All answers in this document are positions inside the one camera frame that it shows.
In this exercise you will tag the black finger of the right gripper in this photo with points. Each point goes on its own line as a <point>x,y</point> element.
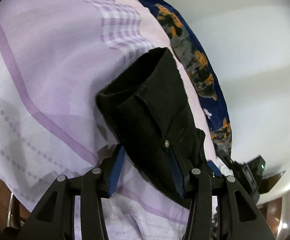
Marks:
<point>214,168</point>

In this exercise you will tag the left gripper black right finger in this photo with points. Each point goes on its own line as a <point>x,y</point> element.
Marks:
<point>192,178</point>

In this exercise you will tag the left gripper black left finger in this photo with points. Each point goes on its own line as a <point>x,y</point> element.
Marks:
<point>111,169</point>

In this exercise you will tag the black pants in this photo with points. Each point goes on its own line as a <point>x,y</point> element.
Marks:
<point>147,109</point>

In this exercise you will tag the navy blue dog-print blanket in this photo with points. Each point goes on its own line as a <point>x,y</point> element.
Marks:
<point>190,53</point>

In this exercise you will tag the pink and purple bedsheet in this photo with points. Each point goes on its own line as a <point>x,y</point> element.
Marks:
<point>55,56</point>

